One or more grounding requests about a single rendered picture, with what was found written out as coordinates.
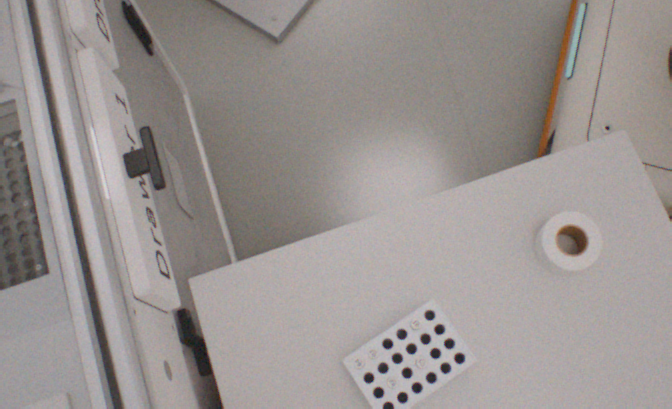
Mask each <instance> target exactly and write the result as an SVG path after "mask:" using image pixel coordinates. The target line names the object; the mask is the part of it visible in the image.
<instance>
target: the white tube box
mask: <svg viewBox="0 0 672 409"><path fill-rule="evenodd" d="M413 318H419V319H420V320H421V322H422V326H421V328H420V329H419V330H412V329H411V328H410V323H411V321H412V319H413ZM371 347H375V348H377V349H378V351H379V356H378V358H377V359H375V360H372V359H370V357H369V354H368V351H369V349H370V348H371ZM422 356H423V357H425V358H426V360H427V363H428V364H427V366H426V367H425V368H423V369H419V368H417V367H416V365H415V363H416V360H418V359H419V357H422ZM357 357H360V358H362V359H363V360H364V367H363V368H361V369H358V368H356V367H355V366H354V360H355V359H356V358H357ZM342 362H343V363H344V365H345V366H346V368H347V370H348V371H349V373H351V374H352V377H353V378H354V380H355V382H356V383H357V385H358V386H359V388H360V389H361V391H362V393H363V394H364V396H365V398H366V400H367V401H369V403H370V404H371V406H372V408H373V409H410V408H411V407H413V406H414V405H416V404H417V403H419V401H420V400H422V399H424V398H425V397H427V396H428V395H430V394H431V393H432V392H434V391H435V390H437V389H439V388H441V387H442V386H443V385H445V384H446V382H448V381H449V380H451V379H452V378H453V377H456V376H457V375H459V374H460V373H462V372H463V371H464V370H466V369H467V368H469V367H470V366H472V364H474V363H475V362H477V359H476V358H475V356H474V355H473V353H472V352H470V351H469V349H468V348H467V346H466V345H465V342H464V341H463V340H462V338H461V337H460V335H459V334H458V332H457V331H456V330H455V328H454V327H453V325H452V324H451V322H450V320H448V319H447V317H446V316H445V314H444V313H443V312H442V310H441V309H440V307H439V306H438V303H437V302H436V301H435V299H434V298H433V299H432V300H429V301H427V302H426V303H424V305H423V306H421V307H420V308H419V309H417V310H416V311H413V312H412V313H410V314H409V315H407V316H406V317H404V318H403V319H401V321H400V322H397V323H396V324H395V325H393V326H392V327H390V328H389V329H387V330H386V331H384V332H383V333H380V334H379V335H377V336H376V338H374V339H373V340H371V341H370V342H369V343H367V344H365V345H363V346H362V347H360V348H359V349H357V350H356V351H354V352H353V353H351V354H349V356H347V357H346V358H344V360H342ZM393 376H395V378H396V379H397V380H398V386H397V387H396V388H390V387H389V386H388V380H389V379H390V378H391V377H393Z"/></svg>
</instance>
